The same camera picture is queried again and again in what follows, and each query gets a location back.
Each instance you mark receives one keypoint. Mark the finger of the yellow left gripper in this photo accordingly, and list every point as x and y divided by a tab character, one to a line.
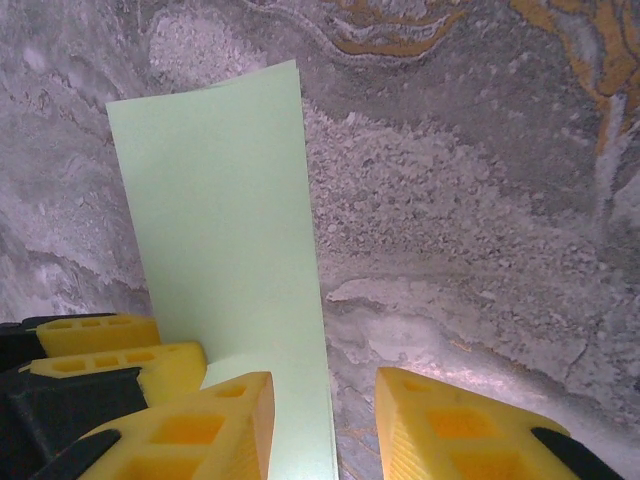
100	335
165	365

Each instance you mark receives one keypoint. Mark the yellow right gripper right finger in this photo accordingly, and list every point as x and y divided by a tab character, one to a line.
450	440

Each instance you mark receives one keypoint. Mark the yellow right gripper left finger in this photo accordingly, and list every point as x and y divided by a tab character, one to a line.
200	435

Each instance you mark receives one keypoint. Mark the light green paper sheet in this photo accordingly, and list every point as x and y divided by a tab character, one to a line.
215	225

